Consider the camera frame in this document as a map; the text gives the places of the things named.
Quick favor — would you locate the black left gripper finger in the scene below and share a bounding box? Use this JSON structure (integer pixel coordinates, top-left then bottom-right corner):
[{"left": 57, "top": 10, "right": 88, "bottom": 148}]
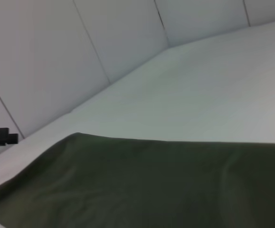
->
[{"left": 0, "top": 127, "right": 19, "bottom": 146}]

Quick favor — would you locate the dark green printed t-shirt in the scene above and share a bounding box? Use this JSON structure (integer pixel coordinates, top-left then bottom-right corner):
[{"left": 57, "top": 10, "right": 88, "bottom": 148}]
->
[{"left": 0, "top": 132, "right": 275, "bottom": 228}]

